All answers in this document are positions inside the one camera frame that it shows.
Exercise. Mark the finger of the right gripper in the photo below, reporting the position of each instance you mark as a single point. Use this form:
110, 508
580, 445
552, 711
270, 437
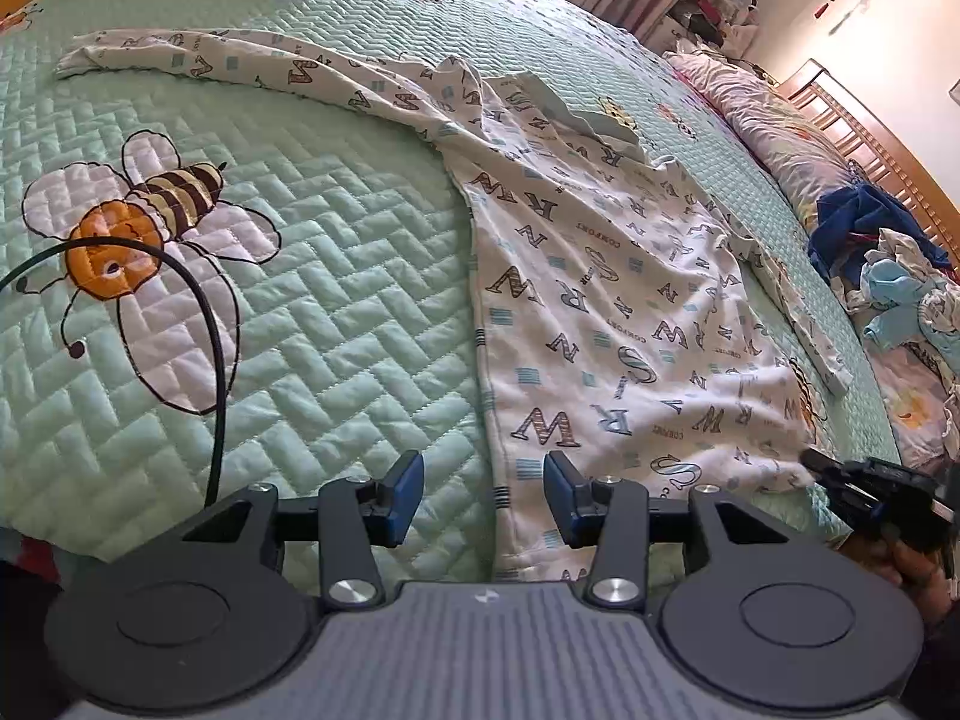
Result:
836, 481

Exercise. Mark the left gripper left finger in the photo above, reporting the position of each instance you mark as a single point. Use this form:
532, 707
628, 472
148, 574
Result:
353, 517

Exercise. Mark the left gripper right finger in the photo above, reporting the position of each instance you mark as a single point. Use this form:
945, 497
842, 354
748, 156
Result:
610, 515

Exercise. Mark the white letter-print shirt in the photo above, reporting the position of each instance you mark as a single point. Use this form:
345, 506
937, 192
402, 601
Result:
613, 321

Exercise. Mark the person's right hand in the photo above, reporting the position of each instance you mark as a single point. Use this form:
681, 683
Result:
920, 576

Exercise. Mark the light blue garment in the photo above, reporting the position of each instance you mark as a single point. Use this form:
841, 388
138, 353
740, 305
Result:
909, 305

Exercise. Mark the white patterned garment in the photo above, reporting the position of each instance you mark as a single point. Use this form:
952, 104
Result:
897, 246

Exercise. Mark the navy blue garment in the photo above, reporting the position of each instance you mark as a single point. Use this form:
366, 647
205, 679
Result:
870, 228

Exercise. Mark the floral pillow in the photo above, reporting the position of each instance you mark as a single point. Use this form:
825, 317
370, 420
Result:
812, 174

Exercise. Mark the wooden headboard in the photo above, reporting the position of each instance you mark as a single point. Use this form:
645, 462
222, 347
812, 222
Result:
863, 138

